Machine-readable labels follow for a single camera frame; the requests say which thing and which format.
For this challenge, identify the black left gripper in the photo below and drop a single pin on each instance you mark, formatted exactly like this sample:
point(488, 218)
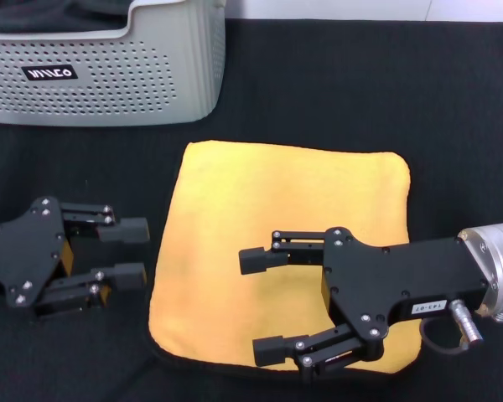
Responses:
point(21, 255)

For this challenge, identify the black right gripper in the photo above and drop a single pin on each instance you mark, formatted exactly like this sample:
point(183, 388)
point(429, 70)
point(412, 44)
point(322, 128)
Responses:
point(381, 280)

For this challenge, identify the yellow and grey towel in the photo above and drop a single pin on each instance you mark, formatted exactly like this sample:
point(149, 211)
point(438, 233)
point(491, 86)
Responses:
point(276, 201)

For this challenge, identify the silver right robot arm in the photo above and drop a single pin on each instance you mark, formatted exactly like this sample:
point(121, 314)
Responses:
point(499, 259)

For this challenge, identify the grey perforated storage box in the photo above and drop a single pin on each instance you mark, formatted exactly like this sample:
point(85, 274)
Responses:
point(109, 96)

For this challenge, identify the dark cloth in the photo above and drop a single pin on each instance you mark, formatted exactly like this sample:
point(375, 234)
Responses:
point(46, 14)

